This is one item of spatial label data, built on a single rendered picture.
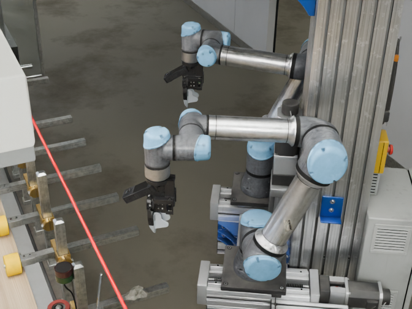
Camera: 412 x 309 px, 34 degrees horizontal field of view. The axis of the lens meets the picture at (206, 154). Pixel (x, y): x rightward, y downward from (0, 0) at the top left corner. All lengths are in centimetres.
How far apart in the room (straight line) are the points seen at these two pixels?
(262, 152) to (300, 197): 65
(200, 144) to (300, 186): 33
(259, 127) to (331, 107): 29
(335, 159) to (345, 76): 32
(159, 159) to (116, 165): 294
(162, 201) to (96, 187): 265
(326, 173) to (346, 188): 44
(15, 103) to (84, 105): 527
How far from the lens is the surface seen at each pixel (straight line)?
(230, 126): 203
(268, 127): 205
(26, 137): 43
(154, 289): 259
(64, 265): 233
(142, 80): 607
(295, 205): 204
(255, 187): 273
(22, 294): 257
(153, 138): 190
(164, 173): 196
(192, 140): 192
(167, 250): 409
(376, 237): 244
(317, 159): 193
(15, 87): 41
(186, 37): 266
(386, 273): 256
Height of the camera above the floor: 263
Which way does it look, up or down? 32 degrees down
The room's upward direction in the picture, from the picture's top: 1 degrees clockwise
